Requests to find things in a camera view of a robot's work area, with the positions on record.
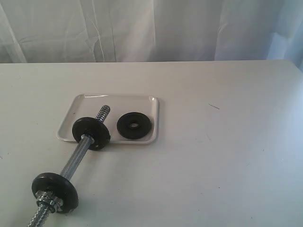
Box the chrome threaded dumbbell bar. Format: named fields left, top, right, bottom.
left=28, top=105, right=110, bottom=227

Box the white rectangular tray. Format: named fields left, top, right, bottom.
left=56, top=94, right=159, bottom=145

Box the black weight plate with nut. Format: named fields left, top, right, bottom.
left=31, top=173, right=79, bottom=214

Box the chrome spinlock collar nut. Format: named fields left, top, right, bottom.
left=35, top=190, right=63, bottom=213

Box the white backdrop curtain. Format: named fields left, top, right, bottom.
left=0, top=0, right=303, bottom=68

